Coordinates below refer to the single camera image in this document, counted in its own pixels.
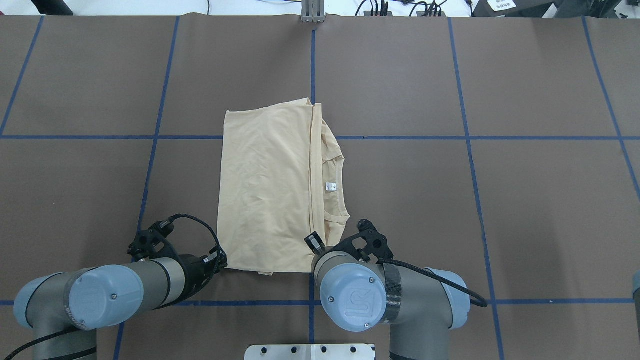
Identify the black labelled box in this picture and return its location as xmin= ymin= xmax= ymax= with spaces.
xmin=471 ymin=0 xmax=558 ymax=18

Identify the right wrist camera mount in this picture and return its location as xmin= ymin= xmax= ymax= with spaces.
xmin=328 ymin=219 xmax=394 ymax=263

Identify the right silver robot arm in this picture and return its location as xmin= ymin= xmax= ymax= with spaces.
xmin=304 ymin=229 xmax=487 ymax=360

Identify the black braided right cable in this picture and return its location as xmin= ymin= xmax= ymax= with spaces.
xmin=377 ymin=257 xmax=489 ymax=307

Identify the black braided cable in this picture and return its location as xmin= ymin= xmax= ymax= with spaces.
xmin=0 ymin=214 xmax=223 ymax=360
xmin=377 ymin=257 xmax=489 ymax=307

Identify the beige long-sleeve graphic shirt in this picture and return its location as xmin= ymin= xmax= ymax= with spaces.
xmin=217 ymin=98 xmax=350 ymax=275

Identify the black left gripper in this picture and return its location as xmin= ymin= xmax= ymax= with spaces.
xmin=180 ymin=231 xmax=327 ymax=301

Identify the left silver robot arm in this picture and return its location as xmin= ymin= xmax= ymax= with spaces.
xmin=7 ymin=246 xmax=227 ymax=360

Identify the aluminium frame post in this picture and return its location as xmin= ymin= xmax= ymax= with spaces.
xmin=300 ymin=0 xmax=326 ymax=23

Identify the black braided left cable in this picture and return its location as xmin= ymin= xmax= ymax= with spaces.
xmin=0 ymin=214 xmax=223 ymax=360

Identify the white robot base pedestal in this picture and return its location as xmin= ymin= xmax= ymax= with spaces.
xmin=244 ymin=343 xmax=377 ymax=360

